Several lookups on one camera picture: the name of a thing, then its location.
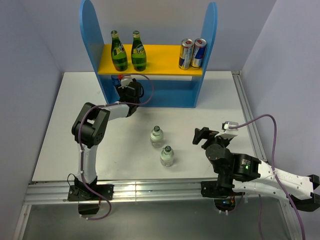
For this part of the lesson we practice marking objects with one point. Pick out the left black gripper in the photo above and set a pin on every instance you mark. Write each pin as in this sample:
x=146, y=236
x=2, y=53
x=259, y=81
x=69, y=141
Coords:
x=120, y=91

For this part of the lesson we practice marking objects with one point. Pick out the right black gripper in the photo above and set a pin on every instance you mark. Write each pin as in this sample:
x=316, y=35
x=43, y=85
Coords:
x=204, y=133

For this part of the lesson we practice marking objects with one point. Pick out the green glass bottle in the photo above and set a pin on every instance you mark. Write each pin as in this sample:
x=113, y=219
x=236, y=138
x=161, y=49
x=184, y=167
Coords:
x=118, y=53
x=138, y=53

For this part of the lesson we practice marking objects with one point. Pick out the clear glass bottle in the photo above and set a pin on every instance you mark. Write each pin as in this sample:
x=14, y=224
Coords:
x=157, y=137
x=167, y=156

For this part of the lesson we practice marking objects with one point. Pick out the blue-label water bottle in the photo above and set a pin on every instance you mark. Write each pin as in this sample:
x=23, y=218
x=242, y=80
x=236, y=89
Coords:
x=116, y=80

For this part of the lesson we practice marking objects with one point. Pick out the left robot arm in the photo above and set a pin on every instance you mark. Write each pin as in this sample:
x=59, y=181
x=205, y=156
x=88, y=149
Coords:
x=89, y=130

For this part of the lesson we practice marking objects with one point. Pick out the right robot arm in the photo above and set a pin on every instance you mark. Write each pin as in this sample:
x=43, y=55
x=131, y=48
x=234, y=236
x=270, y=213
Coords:
x=239, y=173

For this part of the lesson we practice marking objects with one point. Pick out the blue and yellow shelf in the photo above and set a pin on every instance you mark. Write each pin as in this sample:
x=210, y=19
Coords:
x=174, y=88

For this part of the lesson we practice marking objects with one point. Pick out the right energy drink can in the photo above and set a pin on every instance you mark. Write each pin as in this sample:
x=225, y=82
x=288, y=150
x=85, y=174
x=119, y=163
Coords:
x=199, y=49

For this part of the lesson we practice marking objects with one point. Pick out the energy drink can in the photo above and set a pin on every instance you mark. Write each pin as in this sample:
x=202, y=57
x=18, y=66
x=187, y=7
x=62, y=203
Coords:
x=199, y=49
x=185, y=55

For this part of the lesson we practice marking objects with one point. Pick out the left energy drink can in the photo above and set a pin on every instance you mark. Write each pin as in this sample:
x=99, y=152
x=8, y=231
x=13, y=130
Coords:
x=185, y=55

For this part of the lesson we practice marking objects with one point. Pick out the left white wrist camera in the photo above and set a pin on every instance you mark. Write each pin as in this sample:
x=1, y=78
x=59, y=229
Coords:
x=125, y=80

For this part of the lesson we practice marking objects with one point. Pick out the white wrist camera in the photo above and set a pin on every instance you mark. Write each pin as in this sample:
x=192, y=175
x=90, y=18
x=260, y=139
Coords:
x=230, y=130
x=125, y=80

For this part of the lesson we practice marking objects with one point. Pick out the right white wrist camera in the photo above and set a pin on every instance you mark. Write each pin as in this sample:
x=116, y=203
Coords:
x=230, y=130

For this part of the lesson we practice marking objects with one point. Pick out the aluminium side rail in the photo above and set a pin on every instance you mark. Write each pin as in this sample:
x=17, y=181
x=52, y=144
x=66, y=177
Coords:
x=248, y=116

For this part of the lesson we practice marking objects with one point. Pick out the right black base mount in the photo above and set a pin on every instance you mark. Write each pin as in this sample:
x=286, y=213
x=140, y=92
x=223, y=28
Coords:
x=224, y=198

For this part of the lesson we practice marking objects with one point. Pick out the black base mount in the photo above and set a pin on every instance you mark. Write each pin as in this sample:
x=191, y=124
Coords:
x=224, y=198
x=79, y=193

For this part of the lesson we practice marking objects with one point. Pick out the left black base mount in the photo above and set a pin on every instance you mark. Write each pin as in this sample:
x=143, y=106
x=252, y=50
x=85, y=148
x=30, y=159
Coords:
x=79, y=193

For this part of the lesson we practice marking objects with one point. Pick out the aluminium front rail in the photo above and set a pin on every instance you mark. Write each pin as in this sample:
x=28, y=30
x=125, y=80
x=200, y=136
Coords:
x=49, y=193

